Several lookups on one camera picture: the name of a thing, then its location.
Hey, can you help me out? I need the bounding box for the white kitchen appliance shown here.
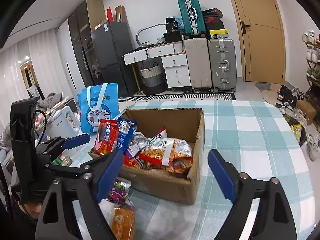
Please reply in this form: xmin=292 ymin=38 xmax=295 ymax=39
xmin=45 ymin=106 xmax=81 ymax=140

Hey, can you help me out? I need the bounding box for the blue cartoon tote bag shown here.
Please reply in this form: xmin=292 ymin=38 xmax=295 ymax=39
xmin=77 ymin=82 xmax=119 ymax=133

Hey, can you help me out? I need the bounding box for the orange bread packet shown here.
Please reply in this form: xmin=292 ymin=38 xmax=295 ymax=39
xmin=110 ymin=205 xmax=137 ymax=240

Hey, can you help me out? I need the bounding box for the white sneaker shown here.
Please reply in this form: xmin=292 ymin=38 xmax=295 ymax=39
xmin=306 ymin=134 xmax=320 ymax=162

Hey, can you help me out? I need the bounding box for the grey refrigerator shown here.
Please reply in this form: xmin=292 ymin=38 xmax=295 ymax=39
xmin=90 ymin=21 xmax=138 ymax=95

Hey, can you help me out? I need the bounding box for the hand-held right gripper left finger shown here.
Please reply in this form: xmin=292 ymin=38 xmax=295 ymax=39
xmin=35 ymin=150 xmax=124 ymax=240

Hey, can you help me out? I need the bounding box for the purple green candy packet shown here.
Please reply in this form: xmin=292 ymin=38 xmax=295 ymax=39
xmin=106 ymin=177 xmax=134 ymax=208

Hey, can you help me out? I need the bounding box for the purple foil snack packet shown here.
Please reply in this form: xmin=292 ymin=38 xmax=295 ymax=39
xmin=125 ymin=145 xmax=137 ymax=158

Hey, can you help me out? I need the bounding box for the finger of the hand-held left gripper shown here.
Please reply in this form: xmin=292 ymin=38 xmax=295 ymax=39
xmin=36 ymin=134 xmax=91 ymax=163
xmin=45 ymin=154 xmax=114 ymax=178

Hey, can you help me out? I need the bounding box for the white green snack packet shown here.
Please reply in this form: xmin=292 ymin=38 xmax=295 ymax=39
xmin=149 ymin=127 xmax=167 ymax=143

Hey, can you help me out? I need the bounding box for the wooden door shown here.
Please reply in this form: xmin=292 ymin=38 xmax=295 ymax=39
xmin=224 ymin=0 xmax=287 ymax=84

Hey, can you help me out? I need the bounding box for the black case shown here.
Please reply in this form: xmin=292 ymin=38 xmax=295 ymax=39
xmin=163 ymin=31 xmax=184 ymax=43

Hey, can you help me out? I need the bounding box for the clear noodle snack packet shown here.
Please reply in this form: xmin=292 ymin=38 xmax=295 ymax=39
xmin=140 ymin=137 xmax=193 ymax=174

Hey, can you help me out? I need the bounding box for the black printed box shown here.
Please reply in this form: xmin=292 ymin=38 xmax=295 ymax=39
xmin=165 ymin=17 xmax=182 ymax=33

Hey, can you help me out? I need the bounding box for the red black shoe box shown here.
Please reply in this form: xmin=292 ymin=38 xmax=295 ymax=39
xmin=202 ymin=16 xmax=224 ymax=23

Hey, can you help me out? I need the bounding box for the blue cookie packet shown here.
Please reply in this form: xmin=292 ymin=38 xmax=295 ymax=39
xmin=115 ymin=118 xmax=138 ymax=150

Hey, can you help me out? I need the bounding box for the woven laundry basket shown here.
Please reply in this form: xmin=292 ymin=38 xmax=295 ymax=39
xmin=139 ymin=64 xmax=164 ymax=95

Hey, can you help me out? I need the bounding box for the yellow black bag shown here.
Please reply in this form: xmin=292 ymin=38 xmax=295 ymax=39
xmin=291 ymin=123 xmax=305 ymax=142

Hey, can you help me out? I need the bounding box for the wooden shoe rack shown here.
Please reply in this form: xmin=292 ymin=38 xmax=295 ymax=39
xmin=302 ymin=29 xmax=320 ymax=110

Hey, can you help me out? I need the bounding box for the small cardboard box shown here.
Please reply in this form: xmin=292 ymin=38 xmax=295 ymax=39
xmin=296 ymin=100 xmax=317 ymax=126

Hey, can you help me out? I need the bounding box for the teal suitcase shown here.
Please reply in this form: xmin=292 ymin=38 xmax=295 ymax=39
xmin=177 ymin=0 xmax=207 ymax=37

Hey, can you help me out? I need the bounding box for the beige suitcase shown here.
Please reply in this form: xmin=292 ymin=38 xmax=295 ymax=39
xmin=184 ymin=37 xmax=212 ymax=93

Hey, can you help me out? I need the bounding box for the black cable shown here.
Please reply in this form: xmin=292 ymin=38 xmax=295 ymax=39
xmin=35 ymin=110 xmax=48 ymax=146

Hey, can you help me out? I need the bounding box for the white drawer desk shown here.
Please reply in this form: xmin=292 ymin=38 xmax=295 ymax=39
xmin=123 ymin=41 xmax=192 ymax=94

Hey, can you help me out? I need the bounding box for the brown cardboard box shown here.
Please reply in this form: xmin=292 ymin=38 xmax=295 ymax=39
xmin=89 ymin=108 xmax=206 ymax=205

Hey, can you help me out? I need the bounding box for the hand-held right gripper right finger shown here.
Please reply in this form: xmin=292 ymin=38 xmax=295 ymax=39
xmin=208 ymin=149 xmax=298 ymax=240

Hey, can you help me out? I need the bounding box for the tall cardboard box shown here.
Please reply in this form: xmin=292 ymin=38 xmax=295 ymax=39
xmin=114 ymin=5 xmax=126 ymax=23

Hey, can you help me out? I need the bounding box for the person's left hand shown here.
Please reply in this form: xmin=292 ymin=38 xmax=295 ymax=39
xmin=24 ymin=201 xmax=43 ymax=219

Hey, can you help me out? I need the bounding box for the grey clothes pile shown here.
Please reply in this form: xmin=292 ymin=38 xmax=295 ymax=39
xmin=37 ymin=92 xmax=63 ymax=108

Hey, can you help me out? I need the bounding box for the pile of shoes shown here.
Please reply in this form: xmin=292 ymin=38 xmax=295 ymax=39
xmin=275 ymin=84 xmax=320 ymax=130

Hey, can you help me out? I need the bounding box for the silver suitcase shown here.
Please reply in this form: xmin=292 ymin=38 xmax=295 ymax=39
xmin=207 ymin=38 xmax=237 ymax=93

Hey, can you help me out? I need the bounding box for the striped black white rug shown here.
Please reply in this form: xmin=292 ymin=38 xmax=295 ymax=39
xmin=117 ymin=92 xmax=237 ymax=103

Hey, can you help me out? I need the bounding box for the oval metal frame mirror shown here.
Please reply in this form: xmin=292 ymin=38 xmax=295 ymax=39
xmin=136 ymin=24 xmax=167 ymax=48

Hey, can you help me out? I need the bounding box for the silver snack packet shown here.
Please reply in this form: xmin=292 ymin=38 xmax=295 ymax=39
xmin=127 ymin=132 xmax=150 ymax=157

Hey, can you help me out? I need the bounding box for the white curtain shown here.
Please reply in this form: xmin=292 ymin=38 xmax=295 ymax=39
xmin=0 ymin=34 xmax=75 ymax=130

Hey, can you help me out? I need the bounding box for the dark glass cabinet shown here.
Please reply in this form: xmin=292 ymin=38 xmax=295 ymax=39
xmin=68 ymin=0 xmax=105 ymax=88

